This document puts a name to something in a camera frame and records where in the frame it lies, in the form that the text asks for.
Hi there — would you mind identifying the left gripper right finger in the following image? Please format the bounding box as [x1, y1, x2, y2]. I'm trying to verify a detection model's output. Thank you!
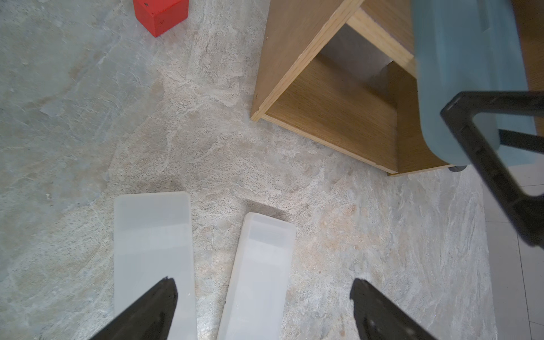
[349, 279, 435, 340]

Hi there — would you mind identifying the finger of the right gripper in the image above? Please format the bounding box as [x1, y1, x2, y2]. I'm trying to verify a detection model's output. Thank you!
[441, 92, 543, 248]

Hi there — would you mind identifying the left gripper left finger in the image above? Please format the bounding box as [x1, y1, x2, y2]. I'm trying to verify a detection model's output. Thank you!
[91, 277, 178, 340]

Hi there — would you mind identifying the teal pencil case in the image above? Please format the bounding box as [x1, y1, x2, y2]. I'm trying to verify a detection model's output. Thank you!
[411, 1, 528, 167]

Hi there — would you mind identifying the frosted white pencil case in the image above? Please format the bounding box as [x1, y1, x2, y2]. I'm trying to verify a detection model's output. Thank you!
[113, 192, 198, 339]
[217, 212, 296, 339]

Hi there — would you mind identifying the wooden three-tier shelf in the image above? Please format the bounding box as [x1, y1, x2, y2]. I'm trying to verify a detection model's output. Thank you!
[251, 1, 543, 176]

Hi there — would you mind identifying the red block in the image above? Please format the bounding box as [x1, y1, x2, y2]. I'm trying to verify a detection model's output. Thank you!
[133, 0, 190, 38]

